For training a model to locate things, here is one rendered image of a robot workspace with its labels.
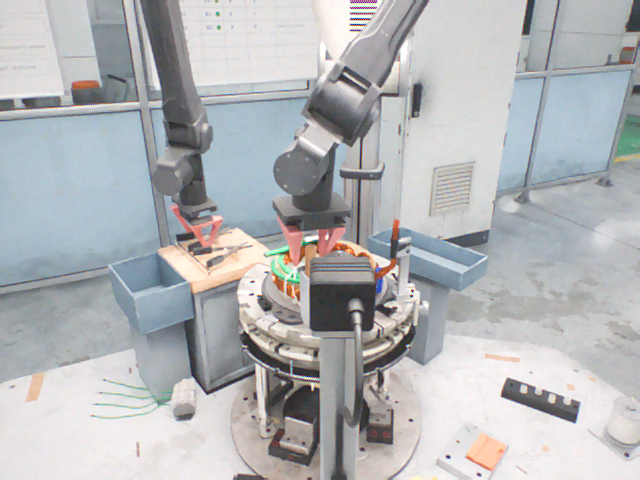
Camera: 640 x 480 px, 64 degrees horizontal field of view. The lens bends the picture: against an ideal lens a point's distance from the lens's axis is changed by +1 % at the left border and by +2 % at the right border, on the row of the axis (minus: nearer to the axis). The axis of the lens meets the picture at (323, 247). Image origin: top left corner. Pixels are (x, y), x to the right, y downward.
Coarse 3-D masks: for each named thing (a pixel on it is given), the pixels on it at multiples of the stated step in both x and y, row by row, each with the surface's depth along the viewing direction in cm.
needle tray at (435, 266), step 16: (368, 240) 118; (384, 240) 123; (416, 240) 122; (432, 240) 118; (384, 256) 116; (416, 256) 110; (432, 256) 118; (448, 256) 116; (464, 256) 113; (480, 256) 110; (416, 272) 111; (432, 272) 108; (448, 272) 105; (464, 272) 103; (480, 272) 109; (416, 288) 114; (432, 288) 111; (448, 288) 117; (464, 288) 105; (432, 304) 114; (432, 320) 116; (416, 336) 119; (432, 336) 119; (416, 352) 121; (432, 352) 122
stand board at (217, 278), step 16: (192, 240) 117; (224, 240) 117; (240, 240) 117; (176, 256) 109; (208, 256) 109; (240, 256) 109; (256, 256) 109; (272, 256) 109; (192, 272) 103; (224, 272) 103; (240, 272) 105; (192, 288) 99; (208, 288) 101
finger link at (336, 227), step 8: (328, 216) 70; (296, 224) 71; (304, 224) 70; (312, 224) 70; (320, 224) 71; (328, 224) 71; (336, 224) 72; (344, 224) 72; (320, 232) 77; (328, 232) 74; (336, 232) 72; (344, 232) 73; (320, 240) 77; (328, 240) 74; (336, 240) 74; (320, 248) 77; (328, 248) 75; (320, 256) 78
